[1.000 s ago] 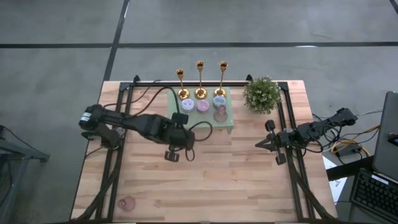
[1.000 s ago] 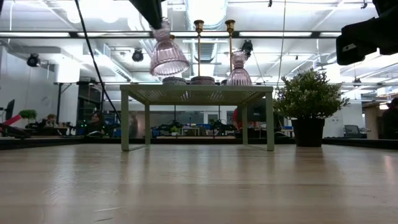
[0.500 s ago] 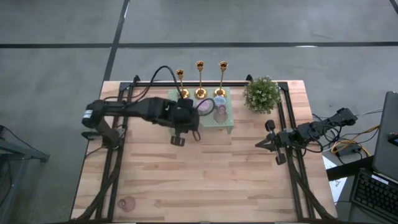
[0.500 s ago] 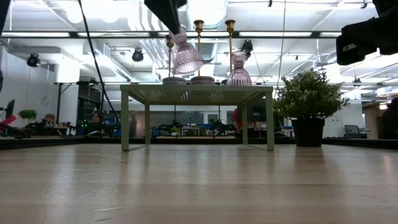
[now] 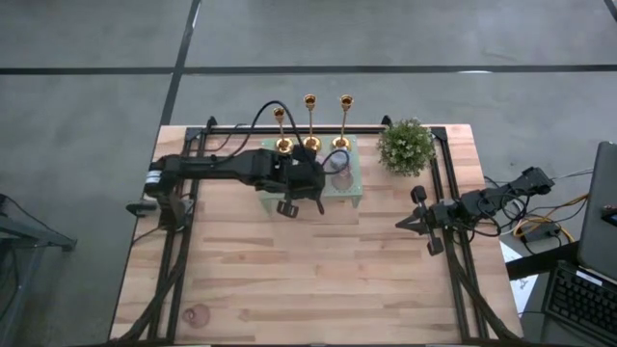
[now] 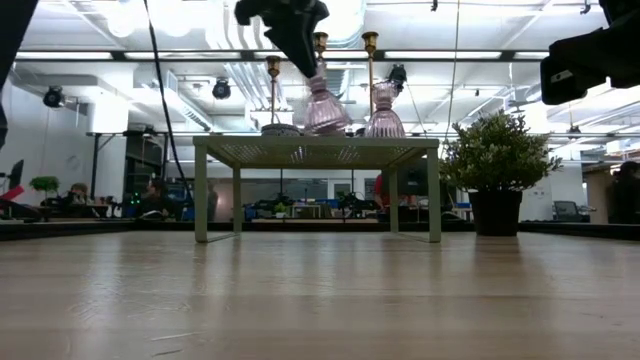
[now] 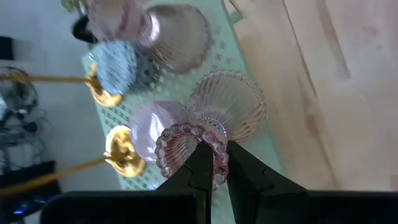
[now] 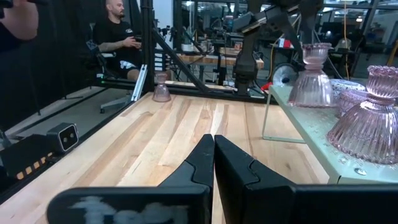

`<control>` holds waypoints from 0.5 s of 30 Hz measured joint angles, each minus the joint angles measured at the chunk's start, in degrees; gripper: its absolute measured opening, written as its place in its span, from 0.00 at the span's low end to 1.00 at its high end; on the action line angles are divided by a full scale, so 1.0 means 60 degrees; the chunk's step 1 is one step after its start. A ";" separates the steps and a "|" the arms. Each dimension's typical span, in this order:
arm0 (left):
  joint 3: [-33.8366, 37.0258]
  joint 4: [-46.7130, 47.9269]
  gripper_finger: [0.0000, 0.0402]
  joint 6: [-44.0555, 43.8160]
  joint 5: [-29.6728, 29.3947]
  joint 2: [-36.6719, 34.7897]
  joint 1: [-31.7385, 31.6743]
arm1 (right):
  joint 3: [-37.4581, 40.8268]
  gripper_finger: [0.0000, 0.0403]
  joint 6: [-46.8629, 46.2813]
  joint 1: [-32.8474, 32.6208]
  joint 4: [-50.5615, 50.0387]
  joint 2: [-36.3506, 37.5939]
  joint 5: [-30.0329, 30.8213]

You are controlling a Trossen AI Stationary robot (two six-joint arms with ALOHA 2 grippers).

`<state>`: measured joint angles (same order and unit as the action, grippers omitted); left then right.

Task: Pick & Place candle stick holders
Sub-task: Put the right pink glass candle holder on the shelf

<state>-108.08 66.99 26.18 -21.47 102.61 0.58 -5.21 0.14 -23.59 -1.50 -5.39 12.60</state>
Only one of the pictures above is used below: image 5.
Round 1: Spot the black aluminium table frame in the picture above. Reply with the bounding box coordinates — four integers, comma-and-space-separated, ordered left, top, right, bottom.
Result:
110, 115, 522, 346

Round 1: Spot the grey laptop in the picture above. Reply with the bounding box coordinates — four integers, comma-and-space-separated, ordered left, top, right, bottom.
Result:
577, 141, 617, 283

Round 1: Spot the tall gold candlestick holder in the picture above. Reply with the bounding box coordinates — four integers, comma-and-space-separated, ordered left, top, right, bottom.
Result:
302, 93, 323, 153
331, 93, 355, 150

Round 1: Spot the black keyboard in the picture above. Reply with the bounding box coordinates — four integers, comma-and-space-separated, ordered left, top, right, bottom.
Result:
542, 262, 617, 346

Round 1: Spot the pale green perforated metal shelf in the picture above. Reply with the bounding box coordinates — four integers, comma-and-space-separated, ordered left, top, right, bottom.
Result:
258, 133, 363, 217

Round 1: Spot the yellow cable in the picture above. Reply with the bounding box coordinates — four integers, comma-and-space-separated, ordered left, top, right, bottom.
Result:
513, 192, 592, 245

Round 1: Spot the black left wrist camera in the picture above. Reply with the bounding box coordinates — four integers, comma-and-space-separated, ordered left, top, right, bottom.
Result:
291, 144, 318, 165

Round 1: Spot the pink glass candle holder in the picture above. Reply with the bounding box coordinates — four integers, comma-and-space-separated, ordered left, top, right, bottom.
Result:
181, 303, 212, 330
330, 171, 356, 193

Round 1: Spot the potted green plant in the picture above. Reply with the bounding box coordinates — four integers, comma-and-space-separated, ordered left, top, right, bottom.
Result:
376, 118, 438, 178

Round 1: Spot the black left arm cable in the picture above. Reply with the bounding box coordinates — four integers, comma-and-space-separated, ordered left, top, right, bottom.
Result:
211, 99, 352, 175

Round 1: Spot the short gold candlestick holder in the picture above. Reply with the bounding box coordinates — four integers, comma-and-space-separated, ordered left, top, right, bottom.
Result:
272, 106, 295, 155

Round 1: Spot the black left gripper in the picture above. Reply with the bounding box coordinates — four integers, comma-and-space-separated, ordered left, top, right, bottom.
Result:
269, 160, 327, 219

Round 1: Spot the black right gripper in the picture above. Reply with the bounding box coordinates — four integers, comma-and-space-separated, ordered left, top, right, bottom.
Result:
394, 185, 459, 256

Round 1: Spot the dark metal stand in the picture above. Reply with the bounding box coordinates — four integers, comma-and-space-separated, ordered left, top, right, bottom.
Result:
0, 192, 78, 347

